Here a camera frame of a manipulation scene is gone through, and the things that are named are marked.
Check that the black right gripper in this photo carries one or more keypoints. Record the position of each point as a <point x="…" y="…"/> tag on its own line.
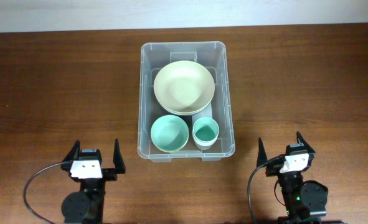
<point x="273" y="168"/>

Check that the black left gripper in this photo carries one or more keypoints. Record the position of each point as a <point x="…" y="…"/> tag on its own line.
<point x="110" y="174"/>

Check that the light teal small bowl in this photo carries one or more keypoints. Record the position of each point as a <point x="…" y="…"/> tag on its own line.
<point x="169" y="133"/>

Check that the grey plastic cup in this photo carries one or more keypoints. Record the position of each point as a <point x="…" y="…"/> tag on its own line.
<point x="204" y="146"/>

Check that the mint green plastic cup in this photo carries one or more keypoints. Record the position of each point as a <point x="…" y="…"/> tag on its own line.
<point x="205" y="131"/>

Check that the cream bowl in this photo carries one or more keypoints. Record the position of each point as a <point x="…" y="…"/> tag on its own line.
<point x="184" y="81"/>
<point x="178" y="108"/>

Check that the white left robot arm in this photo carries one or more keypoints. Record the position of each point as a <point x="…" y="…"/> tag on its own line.
<point x="85" y="205"/>

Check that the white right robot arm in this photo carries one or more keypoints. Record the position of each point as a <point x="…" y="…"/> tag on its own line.
<point x="231" y="190"/>

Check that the white label in container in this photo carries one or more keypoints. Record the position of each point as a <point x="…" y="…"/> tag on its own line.
<point x="206" y="112"/>

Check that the clear plastic storage container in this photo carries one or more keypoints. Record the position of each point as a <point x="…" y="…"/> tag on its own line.
<point x="213" y="56"/>

